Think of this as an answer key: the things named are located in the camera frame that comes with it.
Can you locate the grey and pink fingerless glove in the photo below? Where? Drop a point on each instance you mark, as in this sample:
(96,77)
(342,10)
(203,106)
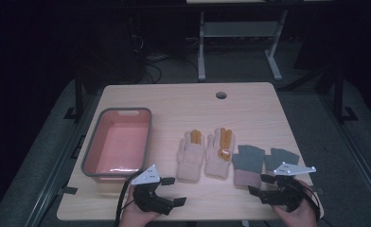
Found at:
(283,156)
(248,160)

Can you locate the person's right hand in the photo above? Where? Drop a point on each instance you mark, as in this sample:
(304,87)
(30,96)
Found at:
(300,217)

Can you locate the beige glove with orange bunny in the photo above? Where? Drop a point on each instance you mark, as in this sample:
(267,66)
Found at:
(216,164)

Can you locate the white metal desk frame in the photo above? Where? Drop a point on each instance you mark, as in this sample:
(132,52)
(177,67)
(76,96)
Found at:
(237,29)

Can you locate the person's left hand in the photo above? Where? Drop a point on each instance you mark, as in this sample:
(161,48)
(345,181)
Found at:
(133,217)

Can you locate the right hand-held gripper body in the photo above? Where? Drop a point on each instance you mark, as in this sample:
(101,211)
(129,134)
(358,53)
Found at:
(289,192)

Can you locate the pink basket with grey rim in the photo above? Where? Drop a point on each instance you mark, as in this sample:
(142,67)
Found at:
(119,145)

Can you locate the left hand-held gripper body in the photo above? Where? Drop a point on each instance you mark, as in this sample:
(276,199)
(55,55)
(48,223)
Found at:
(147,197)

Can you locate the beige glove with orange fingers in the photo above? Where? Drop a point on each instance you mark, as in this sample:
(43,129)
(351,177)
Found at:
(190,160)

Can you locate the black metal stand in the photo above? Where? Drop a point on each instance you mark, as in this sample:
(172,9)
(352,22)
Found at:
(78,94)
(339,94)

